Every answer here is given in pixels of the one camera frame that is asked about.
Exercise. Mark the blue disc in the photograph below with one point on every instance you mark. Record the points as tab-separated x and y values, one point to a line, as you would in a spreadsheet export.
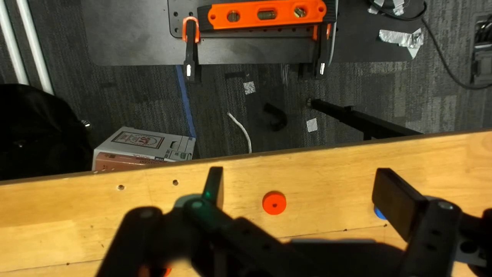
380	212

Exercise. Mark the crumpled silver tape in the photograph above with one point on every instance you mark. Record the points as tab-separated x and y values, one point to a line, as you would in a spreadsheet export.
405	39
386	5

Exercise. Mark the orange disc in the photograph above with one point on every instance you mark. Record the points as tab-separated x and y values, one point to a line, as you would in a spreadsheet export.
168	269
274	202

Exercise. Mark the white printed cardboard box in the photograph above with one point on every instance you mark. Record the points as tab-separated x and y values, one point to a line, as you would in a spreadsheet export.
146	146

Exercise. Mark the orange spirit level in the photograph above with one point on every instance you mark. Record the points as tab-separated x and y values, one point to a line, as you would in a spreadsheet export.
266	14

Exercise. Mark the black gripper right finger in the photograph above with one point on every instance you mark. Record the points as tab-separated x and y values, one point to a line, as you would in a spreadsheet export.
405	205

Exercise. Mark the black curved hook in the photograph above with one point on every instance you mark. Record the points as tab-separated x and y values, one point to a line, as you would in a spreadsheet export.
277	117

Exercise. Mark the small white tape square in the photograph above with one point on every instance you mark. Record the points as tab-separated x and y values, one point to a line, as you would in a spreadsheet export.
249	86
311	125

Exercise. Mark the black bag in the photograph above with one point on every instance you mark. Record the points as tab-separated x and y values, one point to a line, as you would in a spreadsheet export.
40	132

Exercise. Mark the black floor device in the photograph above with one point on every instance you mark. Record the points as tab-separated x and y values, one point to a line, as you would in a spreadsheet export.
483	48

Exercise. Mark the black table frame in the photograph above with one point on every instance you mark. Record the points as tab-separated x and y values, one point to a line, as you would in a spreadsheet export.
358	120

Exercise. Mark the grey floor plate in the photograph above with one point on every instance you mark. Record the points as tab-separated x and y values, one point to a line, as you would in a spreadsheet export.
128	31

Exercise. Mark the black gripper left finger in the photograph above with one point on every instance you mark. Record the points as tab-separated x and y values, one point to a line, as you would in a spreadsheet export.
215	240

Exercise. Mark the white floor pipe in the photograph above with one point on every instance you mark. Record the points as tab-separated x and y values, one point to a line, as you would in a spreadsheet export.
36	46
11	40

